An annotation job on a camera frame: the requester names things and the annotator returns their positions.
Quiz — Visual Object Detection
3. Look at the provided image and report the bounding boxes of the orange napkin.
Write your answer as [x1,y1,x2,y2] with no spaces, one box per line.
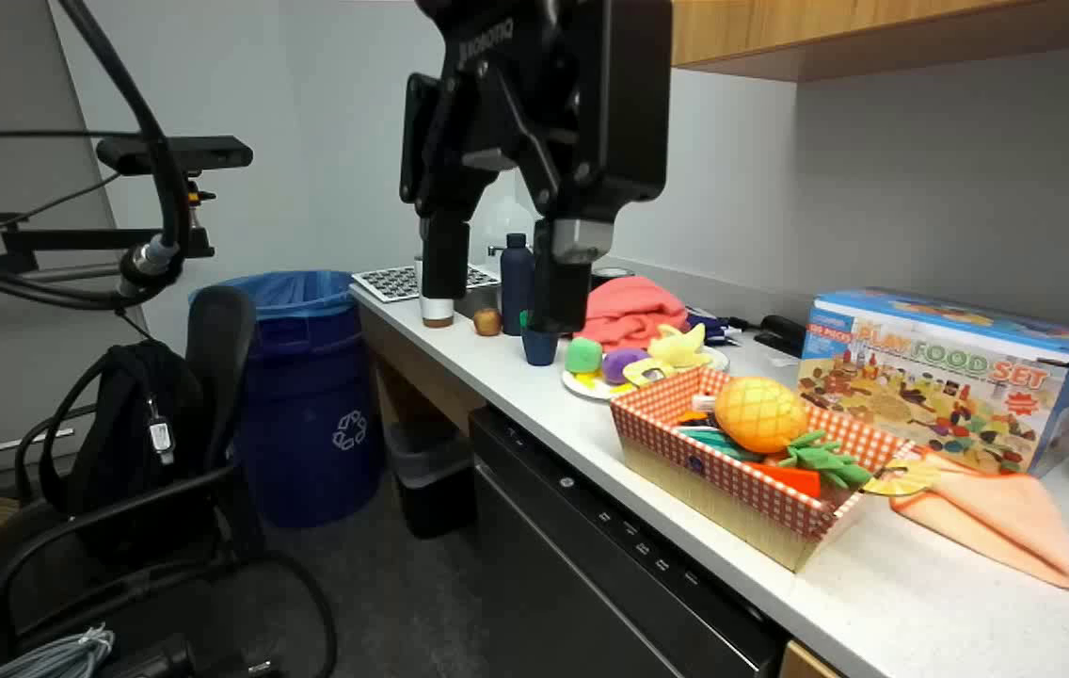
[888,466,1069,597]

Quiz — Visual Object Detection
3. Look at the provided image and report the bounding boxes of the black stereo camera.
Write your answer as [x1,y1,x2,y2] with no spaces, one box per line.
[95,132,255,179]

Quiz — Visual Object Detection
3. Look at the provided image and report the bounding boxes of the teal toy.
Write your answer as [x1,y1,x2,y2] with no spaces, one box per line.
[678,422,752,462]

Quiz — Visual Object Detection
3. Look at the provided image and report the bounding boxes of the pink cloth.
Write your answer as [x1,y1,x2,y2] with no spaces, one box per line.
[575,277,697,355]

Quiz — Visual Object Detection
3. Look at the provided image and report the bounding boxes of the dishwasher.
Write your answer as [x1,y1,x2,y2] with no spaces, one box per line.
[471,408,794,678]

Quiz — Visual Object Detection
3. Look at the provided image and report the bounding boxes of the yellow star toy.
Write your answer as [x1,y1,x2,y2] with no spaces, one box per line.
[643,321,713,376]

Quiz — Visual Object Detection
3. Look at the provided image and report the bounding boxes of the black backpack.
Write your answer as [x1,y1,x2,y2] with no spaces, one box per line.
[37,337,213,568]

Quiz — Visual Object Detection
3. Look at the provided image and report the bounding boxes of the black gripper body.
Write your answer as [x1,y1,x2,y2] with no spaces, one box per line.
[412,0,678,226]

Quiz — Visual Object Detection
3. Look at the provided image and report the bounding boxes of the orange red toy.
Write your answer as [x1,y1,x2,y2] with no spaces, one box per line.
[752,461,829,501]

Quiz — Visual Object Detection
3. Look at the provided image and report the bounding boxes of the wooden upper cabinet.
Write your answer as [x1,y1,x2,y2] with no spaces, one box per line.
[664,0,1069,88]

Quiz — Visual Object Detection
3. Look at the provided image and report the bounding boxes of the green toy ball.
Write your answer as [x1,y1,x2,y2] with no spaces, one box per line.
[559,337,607,381]

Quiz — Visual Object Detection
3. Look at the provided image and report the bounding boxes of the white plate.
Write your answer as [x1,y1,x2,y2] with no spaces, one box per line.
[555,344,735,408]

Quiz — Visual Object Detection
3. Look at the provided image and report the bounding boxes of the small black object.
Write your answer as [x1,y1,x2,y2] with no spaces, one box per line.
[752,314,807,360]

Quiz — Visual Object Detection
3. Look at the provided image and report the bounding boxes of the black camera stand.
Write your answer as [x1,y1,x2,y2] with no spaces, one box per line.
[0,126,219,314]

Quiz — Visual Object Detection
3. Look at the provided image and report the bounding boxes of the toy lemon slice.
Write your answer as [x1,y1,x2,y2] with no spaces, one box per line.
[856,455,944,501]

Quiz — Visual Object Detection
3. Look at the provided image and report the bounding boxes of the black office chair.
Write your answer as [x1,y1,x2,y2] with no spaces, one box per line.
[0,284,337,678]

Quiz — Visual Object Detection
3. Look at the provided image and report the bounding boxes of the yellow ring toy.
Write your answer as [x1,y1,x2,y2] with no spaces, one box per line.
[620,360,669,393]

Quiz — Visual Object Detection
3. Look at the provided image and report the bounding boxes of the dark blue bottle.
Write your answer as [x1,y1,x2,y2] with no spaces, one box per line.
[495,231,539,337]

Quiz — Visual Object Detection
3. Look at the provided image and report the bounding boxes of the toy food set box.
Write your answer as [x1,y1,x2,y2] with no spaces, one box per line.
[794,289,1069,484]

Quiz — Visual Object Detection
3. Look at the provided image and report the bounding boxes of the white cup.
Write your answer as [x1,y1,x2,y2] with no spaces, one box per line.
[416,294,459,331]

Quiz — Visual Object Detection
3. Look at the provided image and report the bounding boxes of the white keyboard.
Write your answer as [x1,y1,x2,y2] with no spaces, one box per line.
[347,259,504,308]

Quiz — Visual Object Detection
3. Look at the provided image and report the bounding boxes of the blue recycling bin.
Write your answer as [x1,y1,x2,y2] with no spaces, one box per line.
[186,267,386,533]

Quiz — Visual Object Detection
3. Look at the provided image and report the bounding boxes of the grey teal cloth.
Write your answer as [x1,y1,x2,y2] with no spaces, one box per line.
[0,623,116,678]

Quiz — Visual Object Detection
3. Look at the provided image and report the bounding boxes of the small black waste bin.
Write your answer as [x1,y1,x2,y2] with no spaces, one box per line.
[380,419,480,544]

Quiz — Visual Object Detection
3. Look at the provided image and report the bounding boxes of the yellow toy pineapple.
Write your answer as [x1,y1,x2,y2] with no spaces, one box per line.
[706,373,878,499]

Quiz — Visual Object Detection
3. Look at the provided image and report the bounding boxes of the red checkered fruit box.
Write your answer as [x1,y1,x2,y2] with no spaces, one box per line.
[607,365,908,577]

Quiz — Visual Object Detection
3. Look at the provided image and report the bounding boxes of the wooden cabinet door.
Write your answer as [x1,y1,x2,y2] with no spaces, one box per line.
[777,636,843,678]

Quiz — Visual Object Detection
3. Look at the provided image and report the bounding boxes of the blue cup green rim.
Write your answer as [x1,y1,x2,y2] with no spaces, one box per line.
[518,329,559,371]

